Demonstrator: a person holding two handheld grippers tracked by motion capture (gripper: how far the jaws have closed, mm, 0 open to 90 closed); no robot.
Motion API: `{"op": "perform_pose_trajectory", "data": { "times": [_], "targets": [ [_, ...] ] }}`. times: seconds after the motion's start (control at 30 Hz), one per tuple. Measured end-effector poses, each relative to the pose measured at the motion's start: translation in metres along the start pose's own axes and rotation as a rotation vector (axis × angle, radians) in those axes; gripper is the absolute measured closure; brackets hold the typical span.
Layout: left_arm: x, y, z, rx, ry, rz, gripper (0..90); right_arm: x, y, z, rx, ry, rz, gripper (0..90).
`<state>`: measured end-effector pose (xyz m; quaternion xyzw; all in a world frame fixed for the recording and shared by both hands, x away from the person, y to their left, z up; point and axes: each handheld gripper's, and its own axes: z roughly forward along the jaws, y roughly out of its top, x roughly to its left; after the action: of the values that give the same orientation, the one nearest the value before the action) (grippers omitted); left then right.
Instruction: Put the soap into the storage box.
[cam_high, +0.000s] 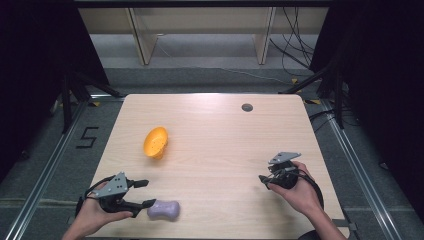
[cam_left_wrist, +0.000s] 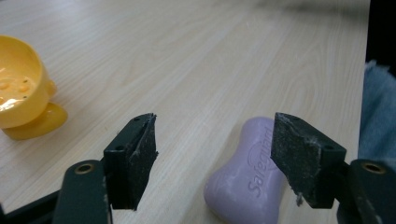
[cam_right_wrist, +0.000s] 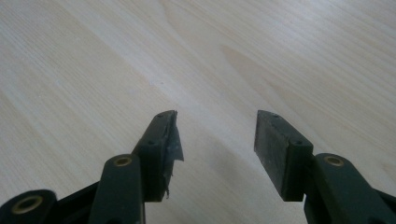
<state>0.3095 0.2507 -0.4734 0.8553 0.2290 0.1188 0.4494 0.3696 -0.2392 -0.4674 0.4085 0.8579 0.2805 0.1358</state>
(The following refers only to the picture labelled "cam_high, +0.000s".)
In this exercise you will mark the person's left hand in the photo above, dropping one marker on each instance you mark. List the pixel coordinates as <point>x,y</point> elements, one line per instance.
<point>93,215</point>

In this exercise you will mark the orange soap dish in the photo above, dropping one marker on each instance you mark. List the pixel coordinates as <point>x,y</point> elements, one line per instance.
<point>155,142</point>

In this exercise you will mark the grey table grommet hole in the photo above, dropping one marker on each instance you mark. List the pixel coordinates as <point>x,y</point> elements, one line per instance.
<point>247,107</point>

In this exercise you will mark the aluminium floor rail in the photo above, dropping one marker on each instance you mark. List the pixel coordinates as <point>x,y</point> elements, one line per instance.
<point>43,173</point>
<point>363,170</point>

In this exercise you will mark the black tripod stand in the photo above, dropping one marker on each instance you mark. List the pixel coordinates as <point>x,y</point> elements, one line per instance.
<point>338,100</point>
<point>66,103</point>

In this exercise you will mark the yellow black tape piece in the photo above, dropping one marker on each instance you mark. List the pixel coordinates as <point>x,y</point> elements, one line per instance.
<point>294,81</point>
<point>312,101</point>
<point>96,104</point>

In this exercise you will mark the beige wooden shelf unit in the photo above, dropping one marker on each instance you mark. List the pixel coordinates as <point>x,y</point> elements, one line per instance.
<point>143,40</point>

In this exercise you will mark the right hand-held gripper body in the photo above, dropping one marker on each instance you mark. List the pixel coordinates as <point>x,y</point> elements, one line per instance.
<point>283,173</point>

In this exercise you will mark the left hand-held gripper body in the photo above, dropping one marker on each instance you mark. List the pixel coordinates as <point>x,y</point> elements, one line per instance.
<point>111,190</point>

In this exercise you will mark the grey metal table bracket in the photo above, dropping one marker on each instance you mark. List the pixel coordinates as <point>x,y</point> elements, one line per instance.
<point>343,224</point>

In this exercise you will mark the purple soap bar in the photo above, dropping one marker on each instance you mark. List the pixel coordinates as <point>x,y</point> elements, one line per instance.
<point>163,210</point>

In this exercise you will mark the black curtain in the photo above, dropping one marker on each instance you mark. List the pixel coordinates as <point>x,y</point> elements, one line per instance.
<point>383,83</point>
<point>30,66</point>

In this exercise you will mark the person's right hand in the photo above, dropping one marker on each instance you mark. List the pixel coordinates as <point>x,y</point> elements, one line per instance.
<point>301,193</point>

